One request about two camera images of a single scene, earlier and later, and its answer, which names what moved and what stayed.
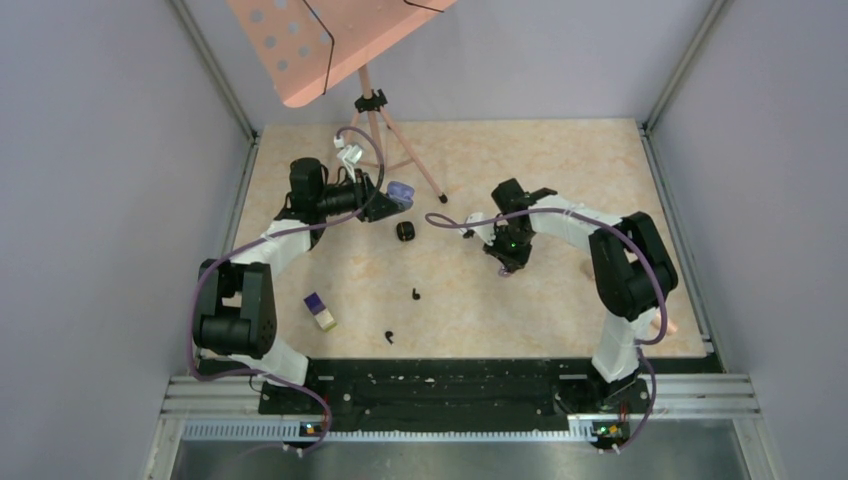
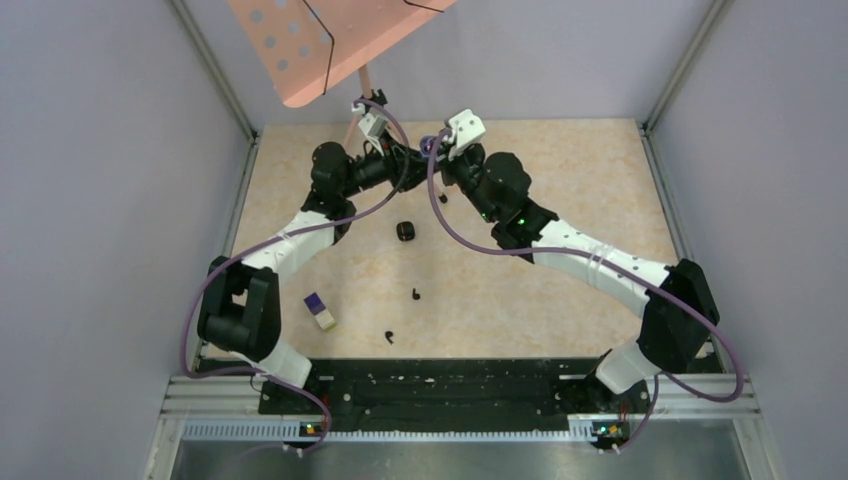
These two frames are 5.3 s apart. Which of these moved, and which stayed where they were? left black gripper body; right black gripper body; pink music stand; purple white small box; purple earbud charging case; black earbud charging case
Moved: right black gripper body; left black gripper body; purple earbud charging case
Stayed: black earbud charging case; pink music stand; purple white small box
